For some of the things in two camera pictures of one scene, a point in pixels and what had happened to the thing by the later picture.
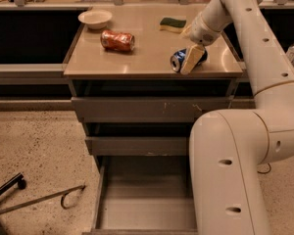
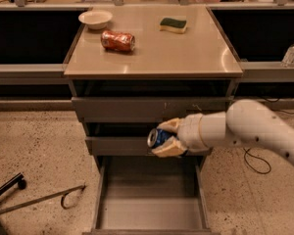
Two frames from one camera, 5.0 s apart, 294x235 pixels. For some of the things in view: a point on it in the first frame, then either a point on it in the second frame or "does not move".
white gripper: (201, 33) → (190, 131)
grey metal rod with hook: (41, 199) does not move
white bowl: (95, 19) does not move
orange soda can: (117, 40) does not move
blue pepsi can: (178, 56) → (157, 137)
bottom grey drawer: (144, 195) does not move
